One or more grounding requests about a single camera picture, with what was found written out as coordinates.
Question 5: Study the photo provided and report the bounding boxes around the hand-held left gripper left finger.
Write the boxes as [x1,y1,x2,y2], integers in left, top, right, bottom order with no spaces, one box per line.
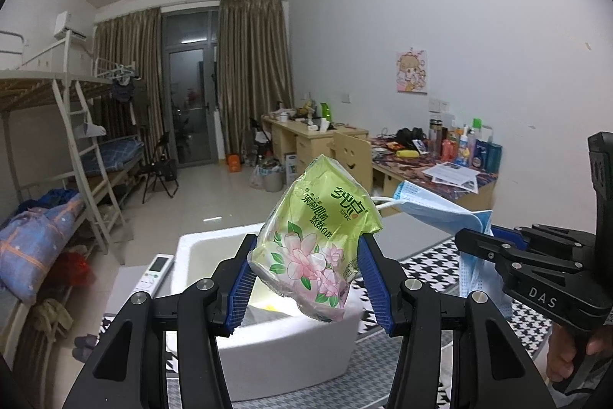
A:
[60,234,260,409]

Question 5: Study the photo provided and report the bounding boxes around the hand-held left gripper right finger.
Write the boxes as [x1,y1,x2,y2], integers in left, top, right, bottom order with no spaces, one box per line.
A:
[357,234,557,409]

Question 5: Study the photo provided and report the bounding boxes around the white remote control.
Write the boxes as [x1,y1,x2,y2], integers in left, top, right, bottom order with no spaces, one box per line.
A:
[131,253,175,297]

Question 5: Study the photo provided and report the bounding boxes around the white air conditioner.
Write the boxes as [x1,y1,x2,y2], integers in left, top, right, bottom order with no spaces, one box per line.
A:
[54,11,88,40]

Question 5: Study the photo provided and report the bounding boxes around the red bag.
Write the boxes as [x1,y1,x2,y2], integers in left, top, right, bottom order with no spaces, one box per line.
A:
[67,251,92,290]

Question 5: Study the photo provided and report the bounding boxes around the pink cartoon wall poster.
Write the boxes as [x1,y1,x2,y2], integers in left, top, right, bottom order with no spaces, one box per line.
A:
[396,49,428,94]

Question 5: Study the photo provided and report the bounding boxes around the hanging dark clothes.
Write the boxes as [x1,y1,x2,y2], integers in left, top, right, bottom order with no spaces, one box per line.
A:
[110,74,149,108]

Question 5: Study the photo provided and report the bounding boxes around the desk with patterned cover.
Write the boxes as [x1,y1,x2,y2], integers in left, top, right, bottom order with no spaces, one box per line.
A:
[371,138,494,213]

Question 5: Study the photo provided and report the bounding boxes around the glass balcony door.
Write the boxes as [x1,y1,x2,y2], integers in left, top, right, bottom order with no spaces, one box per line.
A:
[162,9,223,165]

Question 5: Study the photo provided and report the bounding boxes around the dark slippers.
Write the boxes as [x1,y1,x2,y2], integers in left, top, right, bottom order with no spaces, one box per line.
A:
[72,335,99,362]

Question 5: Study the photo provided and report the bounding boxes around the row of toiletry bottles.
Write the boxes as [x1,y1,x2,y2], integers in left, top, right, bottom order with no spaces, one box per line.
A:
[428,112,503,174]

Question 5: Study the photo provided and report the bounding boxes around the white metal bunk bed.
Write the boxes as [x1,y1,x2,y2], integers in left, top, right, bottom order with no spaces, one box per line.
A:
[0,30,130,343]
[79,57,149,184]

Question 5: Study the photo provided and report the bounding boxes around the blue face mask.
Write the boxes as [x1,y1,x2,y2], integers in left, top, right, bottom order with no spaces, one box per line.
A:
[374,180,513,319]

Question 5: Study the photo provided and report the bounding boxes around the person's right hand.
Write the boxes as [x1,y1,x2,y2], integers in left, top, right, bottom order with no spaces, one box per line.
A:
[547,325,613,376]

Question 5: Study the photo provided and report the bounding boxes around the printed paper sheets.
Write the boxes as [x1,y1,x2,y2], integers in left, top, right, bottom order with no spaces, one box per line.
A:
[424,161,480,193]

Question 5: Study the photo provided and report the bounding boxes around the wooden chair with smiley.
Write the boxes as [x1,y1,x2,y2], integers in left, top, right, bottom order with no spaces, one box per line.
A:
[333,131,372,194]

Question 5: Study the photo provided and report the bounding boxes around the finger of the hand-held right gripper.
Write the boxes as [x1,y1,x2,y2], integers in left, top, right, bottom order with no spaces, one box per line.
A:
[493,224,595,257]
[455,228,583,276]

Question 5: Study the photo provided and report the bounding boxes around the white bunk bed ladder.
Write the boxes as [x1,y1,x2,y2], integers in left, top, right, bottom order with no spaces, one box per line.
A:
[52,78,128,242]

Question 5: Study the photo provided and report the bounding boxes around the plastic bags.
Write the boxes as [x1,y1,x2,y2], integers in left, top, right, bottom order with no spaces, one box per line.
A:
[249,160,283,192]

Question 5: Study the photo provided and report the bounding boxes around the green floral tissue pack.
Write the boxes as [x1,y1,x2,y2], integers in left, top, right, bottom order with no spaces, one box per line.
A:
[247,155,384,324]

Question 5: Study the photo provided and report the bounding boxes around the houndstooth tablecloth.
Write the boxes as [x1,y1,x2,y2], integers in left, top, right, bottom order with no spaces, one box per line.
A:
[98,237,613,409]

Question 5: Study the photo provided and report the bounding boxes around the white foam box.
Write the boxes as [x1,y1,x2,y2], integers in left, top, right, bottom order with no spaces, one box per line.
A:
[178,222,362,400]

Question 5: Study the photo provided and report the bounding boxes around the blue checked quilt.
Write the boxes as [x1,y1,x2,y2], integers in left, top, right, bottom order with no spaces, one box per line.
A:
[0,198,87,304]

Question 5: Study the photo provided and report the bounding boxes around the brown curtain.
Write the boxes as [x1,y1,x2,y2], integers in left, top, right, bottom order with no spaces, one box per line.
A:
[218,0,294,156]
[93,7,166,165]

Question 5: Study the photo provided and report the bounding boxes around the light wooden desk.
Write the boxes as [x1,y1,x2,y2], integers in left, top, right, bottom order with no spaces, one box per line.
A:
[261,114,369,184]

